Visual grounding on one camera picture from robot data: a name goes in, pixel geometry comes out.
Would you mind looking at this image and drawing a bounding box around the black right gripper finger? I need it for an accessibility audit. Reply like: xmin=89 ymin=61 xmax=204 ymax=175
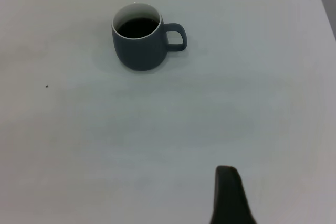
xmin=208 ymin=165 xmax=257 ymax=224

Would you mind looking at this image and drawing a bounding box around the dark grey ceramic cup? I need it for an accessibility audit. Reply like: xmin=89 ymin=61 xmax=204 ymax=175
xmin=111 ymin=3 xmax=188 ymax=72

